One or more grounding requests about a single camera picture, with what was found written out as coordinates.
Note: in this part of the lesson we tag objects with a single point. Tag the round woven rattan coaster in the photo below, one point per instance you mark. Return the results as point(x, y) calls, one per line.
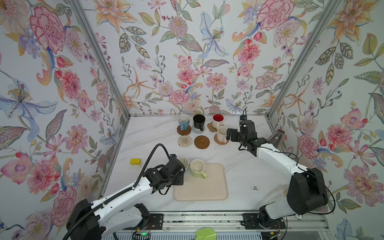
point(218, 142)

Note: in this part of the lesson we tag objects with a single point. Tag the round wooden coaster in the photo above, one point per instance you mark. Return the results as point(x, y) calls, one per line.
point(185, 132)

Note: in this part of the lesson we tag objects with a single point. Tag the ridged brown wooden coaster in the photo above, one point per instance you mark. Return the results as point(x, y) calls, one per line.
point(202, 142)

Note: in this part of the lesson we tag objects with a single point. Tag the brown wooden metronome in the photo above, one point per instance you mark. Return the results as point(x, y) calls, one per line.
point(276, 138)

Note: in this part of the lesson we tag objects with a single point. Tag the black mug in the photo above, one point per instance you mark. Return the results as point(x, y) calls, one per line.
point(199, 121)

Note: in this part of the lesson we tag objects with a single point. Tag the multicolour stitched round coaster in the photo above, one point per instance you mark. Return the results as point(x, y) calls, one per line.
point(185, 141)

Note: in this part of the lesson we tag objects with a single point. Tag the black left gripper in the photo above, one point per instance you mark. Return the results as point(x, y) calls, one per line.
point(180, 181)

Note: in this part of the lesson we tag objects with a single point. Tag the beige rubber tray mat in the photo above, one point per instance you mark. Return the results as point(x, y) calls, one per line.
point(212, 188)

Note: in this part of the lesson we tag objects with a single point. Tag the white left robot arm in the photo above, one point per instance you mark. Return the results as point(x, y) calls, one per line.
point(123, 209)

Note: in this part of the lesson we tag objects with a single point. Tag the cream mug green handle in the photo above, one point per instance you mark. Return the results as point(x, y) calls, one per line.
point(197, 168)

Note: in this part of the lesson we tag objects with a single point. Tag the green round object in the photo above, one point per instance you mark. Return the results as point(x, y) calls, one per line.
point(206, 234)

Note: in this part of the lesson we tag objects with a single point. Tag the flower-shaped cork coaster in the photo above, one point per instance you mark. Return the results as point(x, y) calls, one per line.
point(211, 128)

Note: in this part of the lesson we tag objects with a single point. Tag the cream mug pink handle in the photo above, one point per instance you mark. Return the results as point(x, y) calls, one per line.
point(222, 133)

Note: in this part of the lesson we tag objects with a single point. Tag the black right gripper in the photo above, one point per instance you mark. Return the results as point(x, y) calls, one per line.
point(235, 132)

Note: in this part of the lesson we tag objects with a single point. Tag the blue mug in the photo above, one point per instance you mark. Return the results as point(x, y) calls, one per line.
point(185, 162)
point(184, 122)

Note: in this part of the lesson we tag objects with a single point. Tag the grey-blue woven round coaster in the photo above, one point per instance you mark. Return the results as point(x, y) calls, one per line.
point(198, 131)

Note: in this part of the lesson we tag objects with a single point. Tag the small yellow block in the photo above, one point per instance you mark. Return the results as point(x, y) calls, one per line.
point(135, 162)

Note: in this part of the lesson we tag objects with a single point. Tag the round white sticker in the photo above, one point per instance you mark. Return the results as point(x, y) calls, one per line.
point(255, 188)

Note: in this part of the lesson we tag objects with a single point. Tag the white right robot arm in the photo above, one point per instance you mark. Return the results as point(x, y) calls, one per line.
point(307, 190)

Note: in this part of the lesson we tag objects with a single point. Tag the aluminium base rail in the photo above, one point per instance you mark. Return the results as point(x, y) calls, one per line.
point(235, 225)

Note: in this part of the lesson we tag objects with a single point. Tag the red and white mug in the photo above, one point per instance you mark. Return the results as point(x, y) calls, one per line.
point(217, 121)

